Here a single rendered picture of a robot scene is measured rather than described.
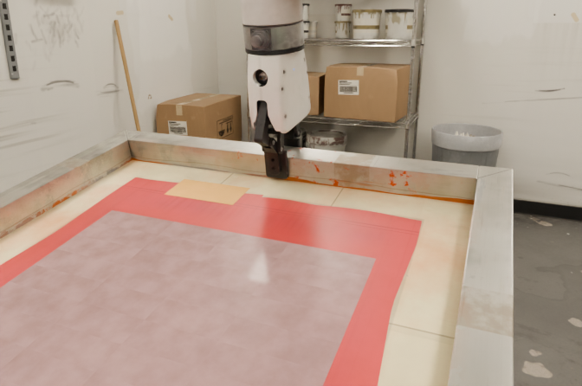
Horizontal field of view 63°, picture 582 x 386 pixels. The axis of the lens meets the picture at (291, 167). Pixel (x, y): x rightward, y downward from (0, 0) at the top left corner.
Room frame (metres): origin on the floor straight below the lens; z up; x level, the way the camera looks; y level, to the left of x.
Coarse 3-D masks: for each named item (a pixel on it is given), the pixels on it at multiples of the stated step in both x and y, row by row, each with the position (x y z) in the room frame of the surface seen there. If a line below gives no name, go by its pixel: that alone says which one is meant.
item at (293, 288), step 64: (256, 256) 0.45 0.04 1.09; (320, 256) 0.44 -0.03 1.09; (384, 256) 0.44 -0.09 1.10; (192, 320) 0.36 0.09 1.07; (256, 320) 0.36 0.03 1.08; (320, 320) 0.35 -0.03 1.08; (384, 320) 0.35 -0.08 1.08; (128, 384) 0.30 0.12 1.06; (192, 384) 0.29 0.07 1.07; (256, 384) 0.29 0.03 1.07; (320, 384) 0.29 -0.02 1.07
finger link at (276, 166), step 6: (270, 138) 0.59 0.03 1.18; (270, 144) 0.59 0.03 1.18; (276, 144) 0.60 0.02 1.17; (270, 150) 0.60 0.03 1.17; (276, 150) 0.60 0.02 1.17; (264, 156) 0.62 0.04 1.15; (270, 156) 0.61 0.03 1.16; (276, 156) 0.61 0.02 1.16; (282, 156) 0.61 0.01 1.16; (270, 162) 0.61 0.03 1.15; (276, 162) 0.61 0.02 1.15; (282, 162) 0.61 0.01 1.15; (270, 168) 0.61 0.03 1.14; (276, 168) 0.61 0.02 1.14; (282, 168) 0.61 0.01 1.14; (270, 174) 0.62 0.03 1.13; (276, 174) 0.61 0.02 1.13; (282, 174) 0.62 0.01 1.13
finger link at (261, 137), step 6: (264, 102) 0.59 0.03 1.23; (264, 108) 0.58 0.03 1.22; (258, 114) 0.58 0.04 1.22; (264, 114) 0.58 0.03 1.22; (258, 120) 0.58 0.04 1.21; (264, 120) 0.58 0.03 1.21; (258, 126) 0.58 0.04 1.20; (264, 126) 0.57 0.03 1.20; (258, 132) 0.57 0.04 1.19; (264, 132) 0.57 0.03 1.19; (258, 138) 0.57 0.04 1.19; (264, 138) 0.57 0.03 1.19; (264, 144) 0.58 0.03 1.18
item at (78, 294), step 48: (144, 192) 0.61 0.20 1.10; (48, 240) 0.50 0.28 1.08; (96, 240) 0.50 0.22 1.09; (144, 240) 0.49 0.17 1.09; (192, 240) 0.49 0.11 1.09; (0, 288) 0.42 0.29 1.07; (48, 288) 0.42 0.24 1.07; (96, 288) 0.41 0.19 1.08; (144, 288) 0.41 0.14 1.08; (0, 336) 0.35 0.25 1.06; (48, 336) 0.35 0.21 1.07; (96, 336) 0.35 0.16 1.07; (0, 384) 0.30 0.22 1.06; (48, 384) 0.30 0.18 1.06
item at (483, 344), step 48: (144, 144) 0.71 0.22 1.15; (192, 144) 0.69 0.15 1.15; (240, 144) 0.67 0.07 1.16; (48, 192) 0.58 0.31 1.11; (384, 192) 0.57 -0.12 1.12; (432, 192) 0.55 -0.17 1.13; (480, 192) 0.49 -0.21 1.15; (480, 240) 0.40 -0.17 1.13; (480, 288) 0.34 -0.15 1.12; (480, 336) 0.29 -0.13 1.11; (480, 384) 0.25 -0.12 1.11
